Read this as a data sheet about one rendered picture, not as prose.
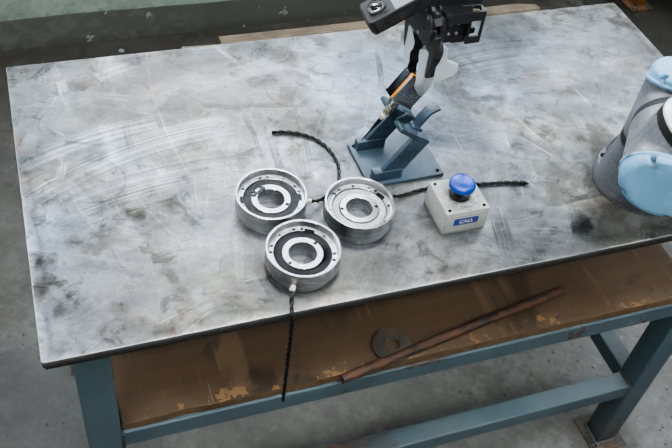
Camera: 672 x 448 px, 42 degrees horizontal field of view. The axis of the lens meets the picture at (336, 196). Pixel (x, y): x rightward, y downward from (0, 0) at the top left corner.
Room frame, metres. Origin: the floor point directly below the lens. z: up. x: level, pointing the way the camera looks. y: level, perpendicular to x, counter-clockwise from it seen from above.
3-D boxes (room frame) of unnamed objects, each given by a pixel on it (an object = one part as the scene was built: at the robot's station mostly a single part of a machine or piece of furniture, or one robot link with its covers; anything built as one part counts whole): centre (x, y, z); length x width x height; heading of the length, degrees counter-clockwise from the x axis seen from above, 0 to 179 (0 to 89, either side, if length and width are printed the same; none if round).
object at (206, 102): (1.09, -0.09, 0.79); 1.20 x 0.60 x 0.02; 115
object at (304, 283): (0.78, 0.03, 0.82); 0.10 x 0.10 x 0.04
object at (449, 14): (1.04, -0.11, 1.10); 0.09 x 0.08 x 0.12; 116
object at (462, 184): (0.93, -0.18, 0.85); 0.04 x 0.04 x 0.05
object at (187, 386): (1.09, -0.09, 0.40); 1.17 x 0.59 x 0.80; 115
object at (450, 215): (0.93, -0.19, 0.82); 0.08 x 0.07 x 0.05; 115
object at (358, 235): (0.88, -0.04, 0.82); 0.10 x 0.10 x 0.04
